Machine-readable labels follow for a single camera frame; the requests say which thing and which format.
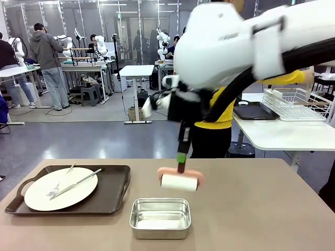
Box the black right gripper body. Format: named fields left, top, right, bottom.
left=166, top=87, right=213, bottom=124

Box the pink lint roller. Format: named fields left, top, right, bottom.
left=157, top=161, right=205, bottom=193

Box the white round plate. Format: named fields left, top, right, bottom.
left=24, top=167, right=99, bottom=212

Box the person right forearm yellow sleeve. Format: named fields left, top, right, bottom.
left=258, top=70, right=306, bottom=84

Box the cardboard box on floor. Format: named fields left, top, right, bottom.
left=128, top=107, right=144, bottom=122

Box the person right hand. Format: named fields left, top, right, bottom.
left=303, top=66, right=315, bottom=83

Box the person in yellow hoodie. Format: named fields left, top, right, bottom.
left=189, top=0, right=315, bottom=159

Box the black round stool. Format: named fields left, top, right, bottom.
left=226, top=142, right=256, bottom=158

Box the seated person in blue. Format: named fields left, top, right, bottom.
left=167, top=35, right=182, bottom=60

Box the black serving tray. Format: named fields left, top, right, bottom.
left=232, top=100, right=280, bottom=121

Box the rectangular metal container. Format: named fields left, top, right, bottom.
left=129, top=198, right=192, bottom=240

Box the dark brown serving tray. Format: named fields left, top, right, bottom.
left=4, top=164, right=131, bottom=216

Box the white side table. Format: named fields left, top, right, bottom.
left=231, top=93, right=335, bottom=173

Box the grey plastic stool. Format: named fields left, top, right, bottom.
left=80, top=86, right=101, bottom=107

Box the white desk with shelf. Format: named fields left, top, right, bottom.
left=60, top=61, right=110, bottom=102

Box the silver table knife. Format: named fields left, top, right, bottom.
left=49, top=168, right=102, bottom=201

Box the seated person black hair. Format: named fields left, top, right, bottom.
left=87, top=33, right=103, bottom=53

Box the wooden bar rack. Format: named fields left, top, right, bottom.
left=61, top=47, right=102, bottom=66

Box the silver fork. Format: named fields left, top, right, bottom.
left=46, top=162, right=76, bottom=197

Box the black bulky object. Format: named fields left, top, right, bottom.
left=318, top=169, right=335, bottom=207

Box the person in grey hoodie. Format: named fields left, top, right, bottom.
left=28, top=22, right=71, bottom=112

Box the long white desk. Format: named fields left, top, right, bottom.
left=0, top=65, right=52, bottom=108

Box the blue fabric object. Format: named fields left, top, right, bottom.
left=0, top=95, right=11, bottom=123

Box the person in dark jacket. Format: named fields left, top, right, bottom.
left=0, top=32, right=36, bottom=109

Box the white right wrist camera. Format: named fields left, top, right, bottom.
left=142, top=94, right=172, bottom=118

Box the thick black right arm hose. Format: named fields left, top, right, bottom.
left=205, top=39, right=335, bottom=123

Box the black camera tripod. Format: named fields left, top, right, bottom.
left=111, top=33, right=124, bottom=79

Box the white wire dish rack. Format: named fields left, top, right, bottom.
left=262, top=88, right=332, bottom=122

